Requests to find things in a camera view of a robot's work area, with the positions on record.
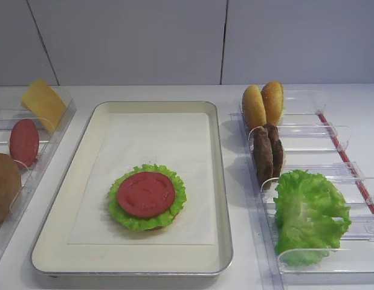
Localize brown meat patty front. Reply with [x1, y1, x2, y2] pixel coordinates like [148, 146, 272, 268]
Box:
[253, 127, 273, 187]

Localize brown meat patty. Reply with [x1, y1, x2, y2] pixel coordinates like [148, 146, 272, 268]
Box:
[253, 127, 273, 187]
[263, 124, 284, 178]

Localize red tomato slice on tray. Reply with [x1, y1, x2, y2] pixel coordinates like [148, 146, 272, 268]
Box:
[117, 172, 176, 219]

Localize green lettuce leaf on tray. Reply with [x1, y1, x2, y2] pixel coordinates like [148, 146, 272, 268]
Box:
[108, 164, 187, 232]

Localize bottom bun under lettuce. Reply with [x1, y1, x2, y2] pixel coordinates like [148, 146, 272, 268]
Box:
[146, 213, 178, 231]

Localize brown meat patty back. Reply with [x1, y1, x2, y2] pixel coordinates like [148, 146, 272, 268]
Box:
[263, 124, 284, 178]

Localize large green lettuce leaf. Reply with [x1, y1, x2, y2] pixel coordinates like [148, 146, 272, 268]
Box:
[274, 170, 352, 266]

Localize yellow cheese slice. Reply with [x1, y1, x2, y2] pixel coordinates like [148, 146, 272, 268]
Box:
[21, 79, 66, 135]

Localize red tomato slice in rack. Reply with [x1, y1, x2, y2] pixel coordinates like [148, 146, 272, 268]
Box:
[9, 119, 39, 167]

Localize metal baking tray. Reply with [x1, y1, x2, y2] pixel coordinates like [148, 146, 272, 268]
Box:
[31, 101, 233, 276]

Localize left golden bun half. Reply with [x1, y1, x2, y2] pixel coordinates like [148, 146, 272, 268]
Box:
[242, 85, 266, 130]

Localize golden bun half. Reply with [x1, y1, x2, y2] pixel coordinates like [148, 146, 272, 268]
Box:
[242, 85, 266, 130]
[261, 82, 284, 126]

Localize white paper tray liner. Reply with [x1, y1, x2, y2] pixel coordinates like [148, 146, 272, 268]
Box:
[68, 113, 216, 245]

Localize right golden bun half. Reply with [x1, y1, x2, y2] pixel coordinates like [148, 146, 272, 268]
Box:
[261, 82, 284, 126]

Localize red strip on table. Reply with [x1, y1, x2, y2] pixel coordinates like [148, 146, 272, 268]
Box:
[318, 112, 374, 217]

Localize clear plastic left rack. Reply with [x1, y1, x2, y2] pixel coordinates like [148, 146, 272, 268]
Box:
[0, 86, 76, 260]

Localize brown bun top left rack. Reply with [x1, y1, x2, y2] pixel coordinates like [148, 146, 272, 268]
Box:
[0, 153, 21, 223]

